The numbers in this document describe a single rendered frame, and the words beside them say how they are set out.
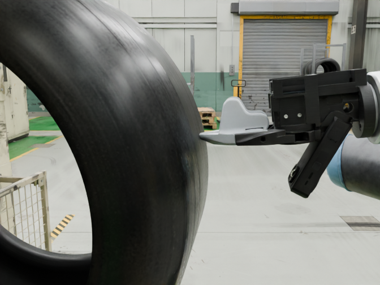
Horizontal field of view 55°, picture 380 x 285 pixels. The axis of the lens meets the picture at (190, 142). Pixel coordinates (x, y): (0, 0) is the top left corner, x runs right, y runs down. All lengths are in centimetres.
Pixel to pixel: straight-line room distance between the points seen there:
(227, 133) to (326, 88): 13
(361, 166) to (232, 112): 23
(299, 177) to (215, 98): 1122
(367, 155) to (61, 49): 45
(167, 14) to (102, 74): 1154
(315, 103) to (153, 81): 20
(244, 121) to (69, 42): 23
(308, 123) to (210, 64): 1130
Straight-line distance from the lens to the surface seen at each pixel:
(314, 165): 49
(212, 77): 1166
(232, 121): 47
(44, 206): 133
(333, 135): 48
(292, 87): 46
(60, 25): 37
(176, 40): 1177
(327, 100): 48
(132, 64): 36
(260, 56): 1191
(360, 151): 61
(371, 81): 49
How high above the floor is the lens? 131
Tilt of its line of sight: 11 degrees down
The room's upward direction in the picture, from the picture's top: straight up
